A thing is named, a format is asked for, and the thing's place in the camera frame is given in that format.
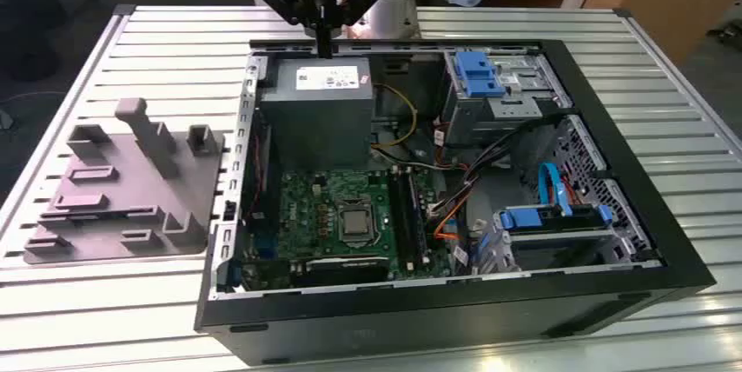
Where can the blue RAM stick white label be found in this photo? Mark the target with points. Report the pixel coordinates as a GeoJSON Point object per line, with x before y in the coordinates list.
{"type": "Point", "coordinates": [99, 215]}

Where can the dark RAM stick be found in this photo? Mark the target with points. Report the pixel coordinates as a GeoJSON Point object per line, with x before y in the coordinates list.
{"type": "Point", "coordinates": [421, 233]}

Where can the blue plastic drive latch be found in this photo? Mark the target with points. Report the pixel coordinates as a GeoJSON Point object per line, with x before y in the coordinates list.
{"type": "Point", "coordinates": [478, 81]}

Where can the grey power supply unit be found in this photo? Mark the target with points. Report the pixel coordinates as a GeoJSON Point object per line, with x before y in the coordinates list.
{"type": "Point", "coordinates": [320, 128]}

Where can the metal drive cage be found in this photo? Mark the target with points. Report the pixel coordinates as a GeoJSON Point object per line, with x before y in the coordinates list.
{"type": "Point", "coordinates": [510, 107]}

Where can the green motherboard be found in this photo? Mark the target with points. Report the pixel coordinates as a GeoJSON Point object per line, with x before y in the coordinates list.
{"type": "Point", "coordinates": [302, 198]}

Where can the grey parts rack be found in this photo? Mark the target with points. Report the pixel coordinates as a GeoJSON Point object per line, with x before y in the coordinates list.
{"type": "Point", "coordinates": [145, 181]}

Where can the silver CPU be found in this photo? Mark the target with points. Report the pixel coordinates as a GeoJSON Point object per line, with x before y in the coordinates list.
{"type": "Point", "coordinates": [357, 222]}

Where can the hard disk in blue carrier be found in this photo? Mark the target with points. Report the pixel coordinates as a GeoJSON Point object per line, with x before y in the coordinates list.
{"type": "Point", "coordinates": [557, 220]}

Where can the black graphics card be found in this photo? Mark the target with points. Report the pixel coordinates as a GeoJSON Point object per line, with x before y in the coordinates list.
{"type": "Point", "coordinates": [342, 272]}

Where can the black PC case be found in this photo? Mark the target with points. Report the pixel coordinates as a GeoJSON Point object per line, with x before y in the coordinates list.
{"type": "Point", "coordinates": [406, 320]}

